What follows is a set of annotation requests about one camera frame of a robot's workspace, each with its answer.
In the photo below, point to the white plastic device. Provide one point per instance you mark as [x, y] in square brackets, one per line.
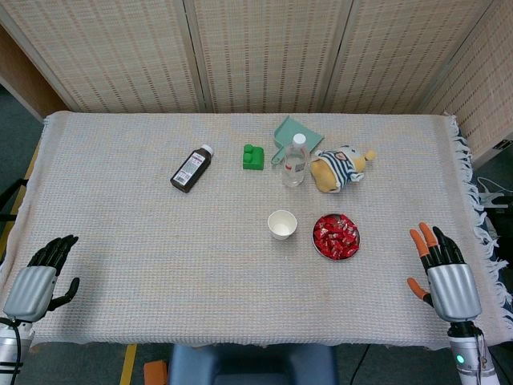
[491, 199]

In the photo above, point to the clear plastic water bottle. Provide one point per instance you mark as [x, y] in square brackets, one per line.
[294, 168]

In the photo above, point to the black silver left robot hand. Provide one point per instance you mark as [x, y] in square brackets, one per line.
[30, 290]

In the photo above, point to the brown medicine bottle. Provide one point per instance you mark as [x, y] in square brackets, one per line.
[191, 170]

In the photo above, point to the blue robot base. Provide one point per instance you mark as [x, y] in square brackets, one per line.
[248, 365]

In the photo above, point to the black metal frame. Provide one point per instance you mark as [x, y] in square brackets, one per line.
[14, 186]

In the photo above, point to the woven bamboo screen panel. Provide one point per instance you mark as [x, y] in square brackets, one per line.
[489, 92]
[401, 52]
[100, 52]
[268, 52]

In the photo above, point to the brown wooden board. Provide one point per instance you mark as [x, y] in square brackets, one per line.
[24, 80]

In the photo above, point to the silver orange-tipped right robot hand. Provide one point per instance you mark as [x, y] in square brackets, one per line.
[453, 290]

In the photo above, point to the black power socket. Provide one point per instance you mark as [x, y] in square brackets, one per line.
[504, 144]

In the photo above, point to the white paper cup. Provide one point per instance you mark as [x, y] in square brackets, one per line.
[282, 226]

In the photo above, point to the orange block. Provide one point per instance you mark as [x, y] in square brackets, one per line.
[155, 374]

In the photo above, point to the teal plastic dustpan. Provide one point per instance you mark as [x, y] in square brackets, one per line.
[286, 134]

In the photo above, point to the yellow plush toy striped shirt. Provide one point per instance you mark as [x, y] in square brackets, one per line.
[328, 176]

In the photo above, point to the beige woven table cloth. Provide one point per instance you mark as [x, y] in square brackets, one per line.
[160, 248]

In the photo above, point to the round metal plate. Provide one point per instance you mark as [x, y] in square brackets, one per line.
[315, 244]

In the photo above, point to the green toy building block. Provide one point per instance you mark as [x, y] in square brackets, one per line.
[254, 162]

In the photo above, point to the red candy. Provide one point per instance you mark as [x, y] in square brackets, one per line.
[321, 228]
[350, 232]
[336, 224]
[322, 244]
[340, 250]

